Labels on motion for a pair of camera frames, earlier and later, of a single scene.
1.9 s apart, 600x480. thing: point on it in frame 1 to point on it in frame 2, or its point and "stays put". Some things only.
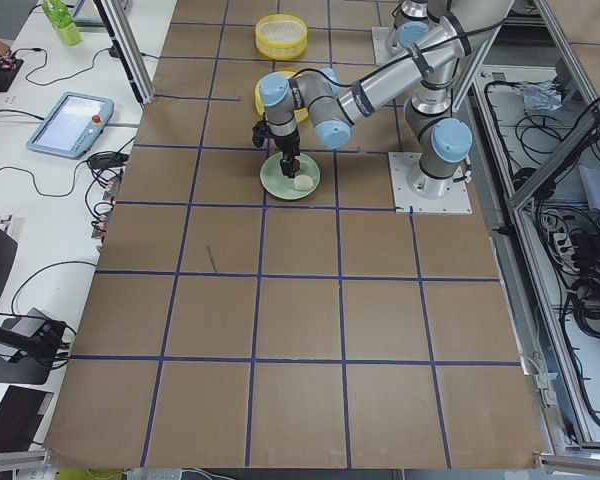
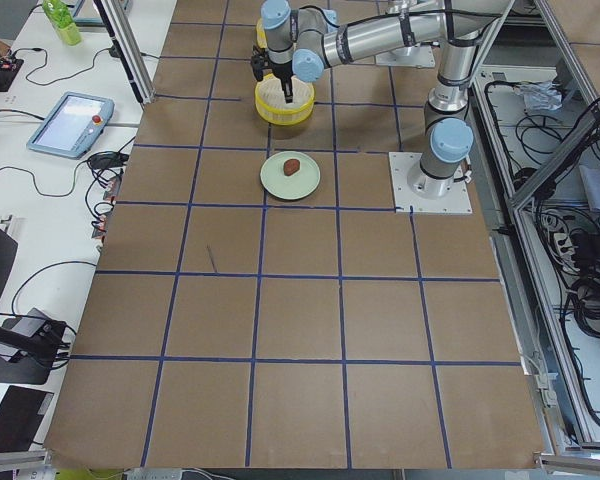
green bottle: (60, 17) stays put
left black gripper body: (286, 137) to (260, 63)
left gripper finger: (285, 165) to (288, 90)
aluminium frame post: (130, 50) stays put
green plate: (274, 180) stays put
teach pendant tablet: (72, 127) stays put
